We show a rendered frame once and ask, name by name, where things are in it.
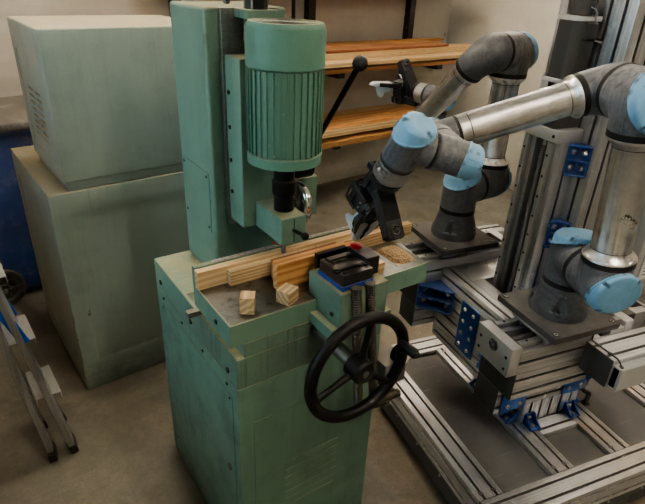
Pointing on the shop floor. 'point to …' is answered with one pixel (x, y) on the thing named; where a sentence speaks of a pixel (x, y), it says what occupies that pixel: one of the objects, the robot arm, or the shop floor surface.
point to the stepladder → (6, 331)
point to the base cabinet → (260, 428)
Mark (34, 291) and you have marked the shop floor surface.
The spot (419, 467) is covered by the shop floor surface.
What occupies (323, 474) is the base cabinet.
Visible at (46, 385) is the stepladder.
